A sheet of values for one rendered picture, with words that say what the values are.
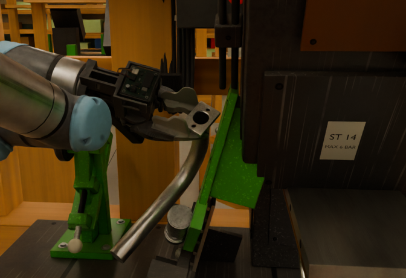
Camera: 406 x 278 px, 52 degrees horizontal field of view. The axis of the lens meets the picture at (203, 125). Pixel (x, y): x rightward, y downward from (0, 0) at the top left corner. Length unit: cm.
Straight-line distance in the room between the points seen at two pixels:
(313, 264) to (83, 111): 33
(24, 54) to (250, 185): 40
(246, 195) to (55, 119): 28
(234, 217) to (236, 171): 49
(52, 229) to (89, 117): 53
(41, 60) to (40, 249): 44
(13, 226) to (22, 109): 66
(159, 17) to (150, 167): 35
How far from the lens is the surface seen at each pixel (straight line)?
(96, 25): 767
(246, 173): 60
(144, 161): 101
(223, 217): 108
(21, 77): 50
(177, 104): 69
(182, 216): 63
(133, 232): 72
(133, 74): 65
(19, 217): 118
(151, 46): 95
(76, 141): 56
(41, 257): 94
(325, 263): 46
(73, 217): 87
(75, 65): 69
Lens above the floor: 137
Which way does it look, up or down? 14 degrees down
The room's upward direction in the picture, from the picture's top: straight up
